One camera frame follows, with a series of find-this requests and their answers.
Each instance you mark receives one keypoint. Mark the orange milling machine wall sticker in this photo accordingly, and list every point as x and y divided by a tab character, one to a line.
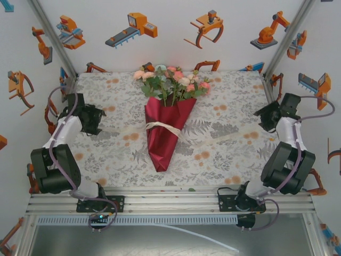
69	29

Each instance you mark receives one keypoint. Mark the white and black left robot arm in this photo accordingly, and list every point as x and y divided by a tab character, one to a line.
66	128

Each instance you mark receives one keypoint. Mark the orange claw wall sticker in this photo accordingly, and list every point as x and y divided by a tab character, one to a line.
210	22

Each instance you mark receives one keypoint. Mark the orange conveyor wall sticker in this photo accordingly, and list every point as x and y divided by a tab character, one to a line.
141	24

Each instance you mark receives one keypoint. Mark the grey metal panel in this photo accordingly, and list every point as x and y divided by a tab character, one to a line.
106	240

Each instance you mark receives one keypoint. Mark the red wrapping paper sheet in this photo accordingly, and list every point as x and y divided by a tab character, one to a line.
160	149

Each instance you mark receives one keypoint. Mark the white rose flower stem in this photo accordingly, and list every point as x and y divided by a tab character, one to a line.
192	78

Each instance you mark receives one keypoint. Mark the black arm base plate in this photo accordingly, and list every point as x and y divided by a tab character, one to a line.
226	204
117	204

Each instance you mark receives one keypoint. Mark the aluminium frame rails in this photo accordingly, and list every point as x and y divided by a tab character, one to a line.
170	205

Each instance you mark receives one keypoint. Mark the pale green bloom stem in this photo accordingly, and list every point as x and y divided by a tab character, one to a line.
160	67

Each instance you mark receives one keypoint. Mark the floral patterned table mat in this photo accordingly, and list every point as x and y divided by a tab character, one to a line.
226	93

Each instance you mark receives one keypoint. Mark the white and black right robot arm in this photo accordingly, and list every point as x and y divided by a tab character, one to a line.
290	133

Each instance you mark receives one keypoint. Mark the peach rose flower stem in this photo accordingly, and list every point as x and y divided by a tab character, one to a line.
138	74

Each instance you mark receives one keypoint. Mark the cream ribbon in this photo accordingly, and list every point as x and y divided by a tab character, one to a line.
160	124

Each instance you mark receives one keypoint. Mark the aluminium frame post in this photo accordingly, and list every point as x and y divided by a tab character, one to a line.
290	34
50	34

